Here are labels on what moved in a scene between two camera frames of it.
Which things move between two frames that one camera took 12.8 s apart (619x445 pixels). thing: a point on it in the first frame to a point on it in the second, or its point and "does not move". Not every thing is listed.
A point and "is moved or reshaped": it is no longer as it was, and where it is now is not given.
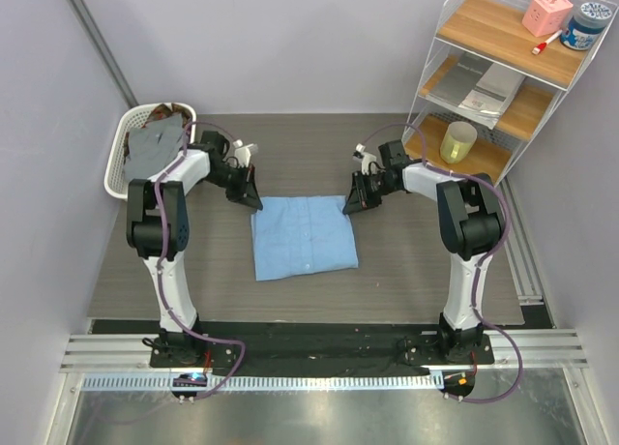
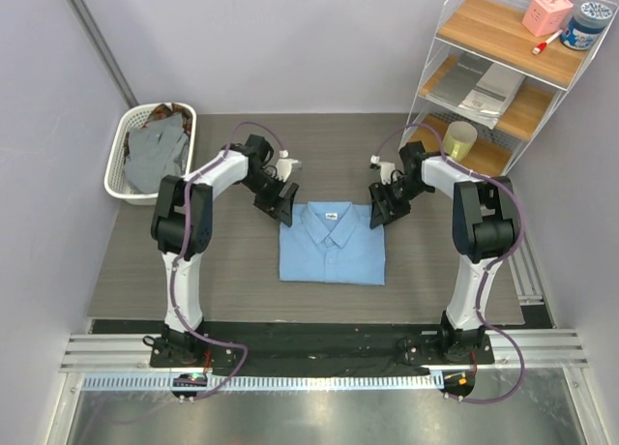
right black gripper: x=359 y=197 to x=379 y=213
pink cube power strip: x=547 y=14 does not move
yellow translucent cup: x=457 y=141 does not move
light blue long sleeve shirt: x=301 y=235 is moved or reshaped
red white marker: x=544 y=44 does not move
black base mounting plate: x=312 y=346 does not move
